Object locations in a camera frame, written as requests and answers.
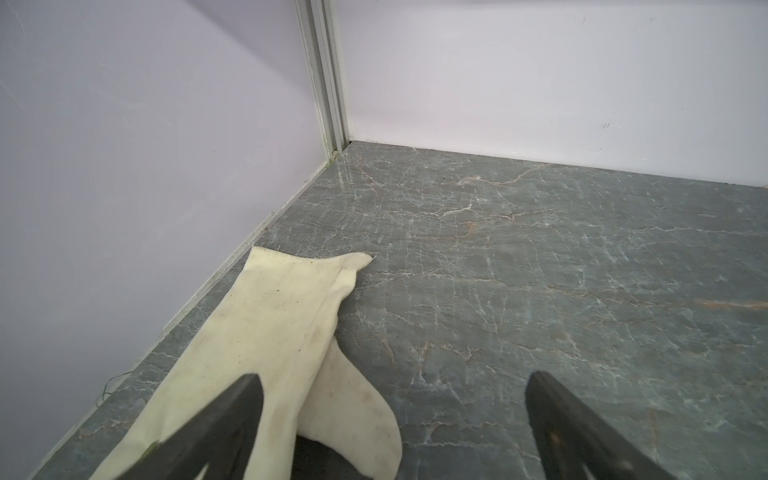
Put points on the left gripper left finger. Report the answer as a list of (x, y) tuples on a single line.
[(216, 443)]

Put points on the beige work glove left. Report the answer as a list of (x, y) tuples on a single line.
[(278, 321)]

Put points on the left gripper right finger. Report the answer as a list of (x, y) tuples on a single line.
[(574, 442)]

